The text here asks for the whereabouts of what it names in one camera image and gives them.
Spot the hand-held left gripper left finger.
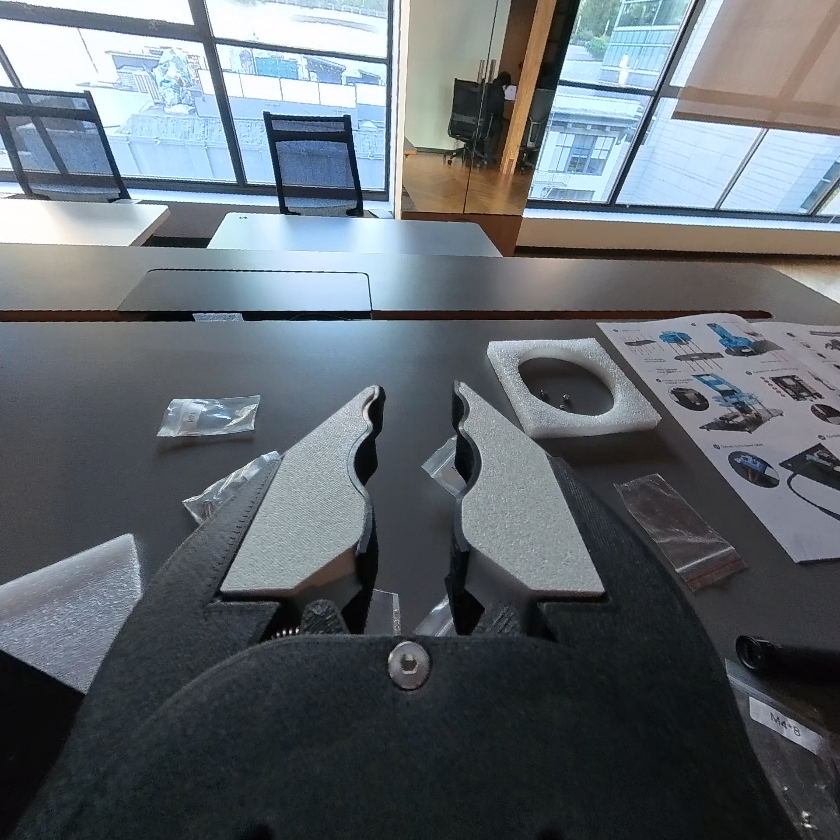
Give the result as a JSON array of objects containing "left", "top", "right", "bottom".
[{"left": 220, "top": 385, "right": 387, "bottom": 601}]

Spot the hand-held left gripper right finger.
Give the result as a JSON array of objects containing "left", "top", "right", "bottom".
[{"left": 446, "top": 379, "right": 609, "bottom": 621}]

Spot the white foam square with hole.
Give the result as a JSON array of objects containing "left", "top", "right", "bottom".
[{"left": 487, "top": 338, "right": 660, "bottom": 439}]

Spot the dark grey desk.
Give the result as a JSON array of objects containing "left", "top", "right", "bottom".
[{"left": 0, "top": 319, "right": 840, "bottom": 840}]

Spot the white desk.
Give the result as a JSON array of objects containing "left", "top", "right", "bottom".
[
  {"left": 0, "top": 199, "right": 170, "bottom": 248},
  {"left": 207, "top": 211, "right": 504, "bottom": 258}
]

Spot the small clear screw bag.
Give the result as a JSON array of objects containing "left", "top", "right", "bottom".
[
  {"left": 422, "top": 438, "right": 460, "bottom": 496},
  {"left": 157, "top": 395, "right": 261, "bottom": 439},
  {"left": 364, "top": 588, "right": 403, "bottom": 635},
  {"left": 182, "top": 451, "right": 284, "bottom": 524}
]

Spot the clear bag with red strip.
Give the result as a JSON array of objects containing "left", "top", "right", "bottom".
[{"left": 615, "top": 474, "right": 747, "bottom": 592}]

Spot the printed instruction booklet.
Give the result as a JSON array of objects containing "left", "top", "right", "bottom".
[{"left": 597, "top": 314, "right": 840, "bottom": 564}]

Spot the white foam sheet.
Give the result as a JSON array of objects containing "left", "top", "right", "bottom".
[{"left": 0, "top": 533, "right": 143, "bottom": 694}]

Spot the black electric screwdriver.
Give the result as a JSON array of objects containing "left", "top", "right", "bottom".
[{"left": 735, "top": 633, "right": 840, "bottom": 675}]

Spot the black mesh office chair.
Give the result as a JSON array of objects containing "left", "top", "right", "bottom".
[
  {"left": 262, "top": 110, "right": 366, "bottom": 217},
  {"left": 0, "top": 88, "right": 130, "bottom": 201}
]

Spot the labelled clear screw bag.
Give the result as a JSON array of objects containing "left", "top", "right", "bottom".
[{"left": 725, "top": 658, "right": 840, "bottom": 840}]

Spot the large glazed window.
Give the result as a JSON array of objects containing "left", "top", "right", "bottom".
[
  {"left": 525, "top": 0, "right": 840, "bottom": 217},
  {"left": 0, "top": 0, "right": 395, "bottom": 198}
]

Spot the black swivel office chair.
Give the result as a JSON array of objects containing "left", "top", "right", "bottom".
[{"left": 446, "top": 72, "right": 508, "bottom": 166}]

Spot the wooden pillar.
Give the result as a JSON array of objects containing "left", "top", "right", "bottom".
[{"left": 502, "top": 0, "right": 560, "bottom": 175}]

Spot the beige roller blind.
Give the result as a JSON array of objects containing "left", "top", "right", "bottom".
[{"left": 671, "top": 0, "right": 840, "bottom": 140}]

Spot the dark desk with cable flap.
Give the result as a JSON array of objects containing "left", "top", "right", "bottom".
[{"left": 0, "top": 244, "right": 840, "bottom": 324}]

